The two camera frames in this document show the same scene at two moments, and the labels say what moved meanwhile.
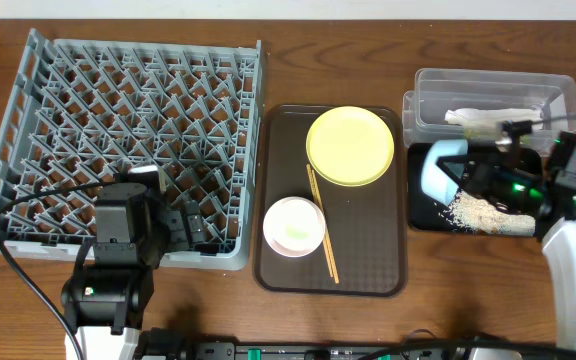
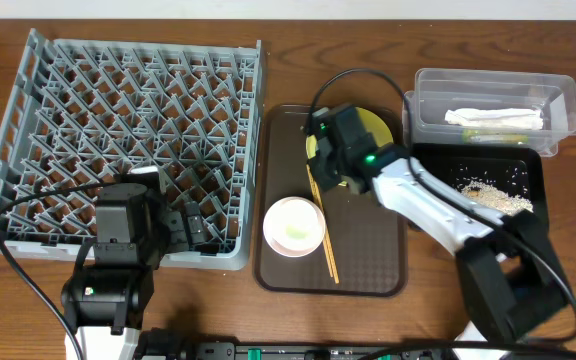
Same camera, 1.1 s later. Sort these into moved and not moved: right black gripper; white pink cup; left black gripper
Moved: right black gripper
Not moved: white pink cup; left black gripper
